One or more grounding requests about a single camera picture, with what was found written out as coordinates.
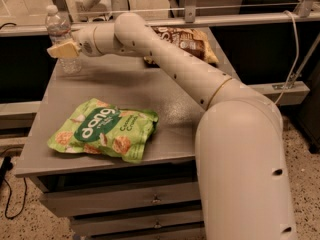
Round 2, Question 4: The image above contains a brown yellow snack bag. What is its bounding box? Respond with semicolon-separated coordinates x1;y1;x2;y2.
153;27;219;64

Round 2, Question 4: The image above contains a black floor cable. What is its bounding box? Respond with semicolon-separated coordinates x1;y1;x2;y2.
0;147;28;220

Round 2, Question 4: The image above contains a clear plastic water bottle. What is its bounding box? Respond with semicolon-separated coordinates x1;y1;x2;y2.
45;5;81;74

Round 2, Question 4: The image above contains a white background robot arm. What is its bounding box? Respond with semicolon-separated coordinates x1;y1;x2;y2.
75;0;130;22

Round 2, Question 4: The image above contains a white cable on railing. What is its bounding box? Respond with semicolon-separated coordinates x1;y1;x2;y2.
273;10;300;106

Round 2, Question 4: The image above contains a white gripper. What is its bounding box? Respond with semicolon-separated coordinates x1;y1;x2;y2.
47;27;98;59

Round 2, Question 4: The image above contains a grey drawer cabinet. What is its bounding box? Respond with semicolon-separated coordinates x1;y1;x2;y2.
15;51;206;240

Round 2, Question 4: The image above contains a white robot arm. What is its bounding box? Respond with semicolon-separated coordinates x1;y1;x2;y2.
48;13;298;240

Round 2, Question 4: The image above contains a grey metal railing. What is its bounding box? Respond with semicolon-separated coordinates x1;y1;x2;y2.
0;0;319;35

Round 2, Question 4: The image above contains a green dang snack bag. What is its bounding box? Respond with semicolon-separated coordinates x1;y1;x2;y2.
47;98;159;163

